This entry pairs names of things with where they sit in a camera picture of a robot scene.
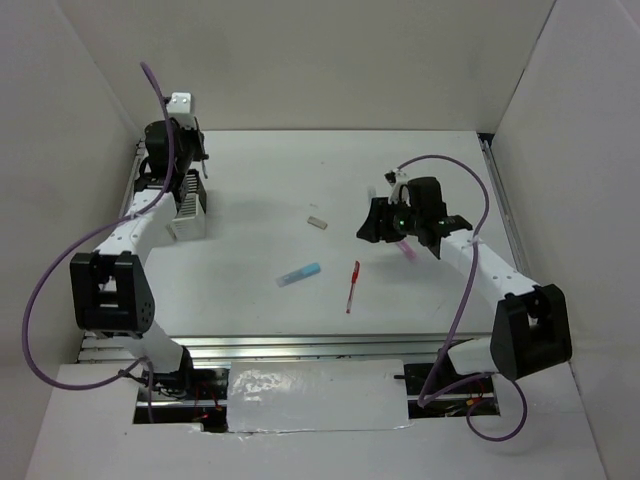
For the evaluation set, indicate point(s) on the purple highlighter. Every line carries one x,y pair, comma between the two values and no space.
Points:
407,250

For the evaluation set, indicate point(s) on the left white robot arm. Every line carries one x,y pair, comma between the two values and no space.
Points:
112,296

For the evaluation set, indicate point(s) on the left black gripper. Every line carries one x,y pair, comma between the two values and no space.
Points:
197,137

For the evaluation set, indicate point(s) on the grey eraser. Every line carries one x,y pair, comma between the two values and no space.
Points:
316,222

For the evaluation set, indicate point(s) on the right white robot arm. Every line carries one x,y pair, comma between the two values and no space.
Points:
530,331

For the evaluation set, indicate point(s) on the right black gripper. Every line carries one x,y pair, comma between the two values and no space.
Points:
373,229

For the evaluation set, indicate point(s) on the aluminium rail frame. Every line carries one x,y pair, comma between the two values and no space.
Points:
219,297

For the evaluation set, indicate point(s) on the white slatted organizer container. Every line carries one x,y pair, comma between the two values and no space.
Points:
189,224

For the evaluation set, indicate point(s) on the blue highlighter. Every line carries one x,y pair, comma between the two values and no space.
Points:
298,274

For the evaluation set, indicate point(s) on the red ballpoint pen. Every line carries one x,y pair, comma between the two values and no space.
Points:
353,282

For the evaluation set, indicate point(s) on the shiny white cover sheet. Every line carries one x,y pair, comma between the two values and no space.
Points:
316,396

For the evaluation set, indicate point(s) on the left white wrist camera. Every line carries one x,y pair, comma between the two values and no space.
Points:
180,107

